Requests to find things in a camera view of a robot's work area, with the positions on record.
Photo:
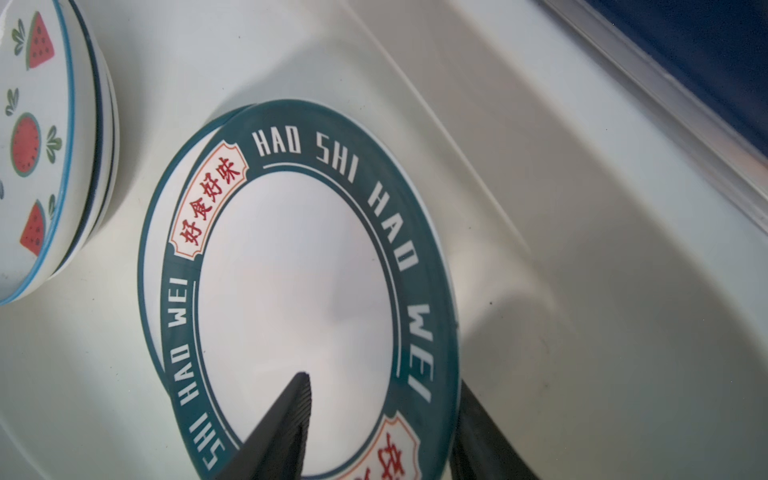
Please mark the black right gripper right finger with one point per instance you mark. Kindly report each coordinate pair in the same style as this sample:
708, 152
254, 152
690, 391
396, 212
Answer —
480, 450

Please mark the green clover outline plate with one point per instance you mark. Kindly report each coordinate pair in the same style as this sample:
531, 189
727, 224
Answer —
154, 231

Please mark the aluminium rail frame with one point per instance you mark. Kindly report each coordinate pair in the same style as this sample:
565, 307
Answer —
702, 65

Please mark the watermelon pattern plate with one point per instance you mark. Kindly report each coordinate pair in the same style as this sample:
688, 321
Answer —
37, 125

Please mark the white plastic bin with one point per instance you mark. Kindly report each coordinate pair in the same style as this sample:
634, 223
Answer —
612, 298

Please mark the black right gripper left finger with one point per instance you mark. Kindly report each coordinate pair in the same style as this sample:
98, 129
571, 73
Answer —
276, 447

